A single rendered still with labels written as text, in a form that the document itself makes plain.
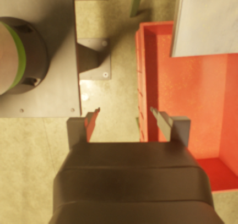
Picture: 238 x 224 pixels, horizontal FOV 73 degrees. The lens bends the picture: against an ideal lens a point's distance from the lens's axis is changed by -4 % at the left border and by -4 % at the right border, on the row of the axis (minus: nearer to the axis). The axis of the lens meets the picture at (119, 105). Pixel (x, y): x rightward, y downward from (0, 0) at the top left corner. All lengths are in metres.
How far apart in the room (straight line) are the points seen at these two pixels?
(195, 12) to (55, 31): 0.29
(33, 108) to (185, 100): 0.61
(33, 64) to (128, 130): 1.12
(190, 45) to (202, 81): 0.36
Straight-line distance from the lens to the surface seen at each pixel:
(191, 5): 0.42
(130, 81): 1.27
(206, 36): 0.47
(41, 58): 0.35
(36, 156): 1.66
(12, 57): 0.28
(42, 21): 0.38
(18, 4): 0.40
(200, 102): 0.82
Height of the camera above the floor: 1.26
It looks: 75 degrees down
